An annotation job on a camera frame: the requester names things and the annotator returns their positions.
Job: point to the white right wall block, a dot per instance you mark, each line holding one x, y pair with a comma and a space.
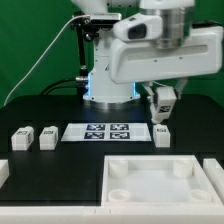
215, 174

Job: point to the white left wall block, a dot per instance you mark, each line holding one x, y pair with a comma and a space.
4, 171

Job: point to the white front wall strip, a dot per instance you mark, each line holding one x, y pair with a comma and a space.
113, 215

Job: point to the white marker sheet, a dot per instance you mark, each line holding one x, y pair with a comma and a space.
75, 132

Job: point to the white square tabletop tray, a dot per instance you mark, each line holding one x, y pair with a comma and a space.
169, 180

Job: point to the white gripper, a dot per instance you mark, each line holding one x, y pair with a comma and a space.
141, 61

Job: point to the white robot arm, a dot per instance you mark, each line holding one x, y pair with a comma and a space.
142, 20

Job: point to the white wall block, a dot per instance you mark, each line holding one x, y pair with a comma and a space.
215, 174
4, 171

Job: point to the black camera stand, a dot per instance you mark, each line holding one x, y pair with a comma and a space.
82, 50

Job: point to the grey mounted camera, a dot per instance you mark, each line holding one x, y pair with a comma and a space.
105, 18

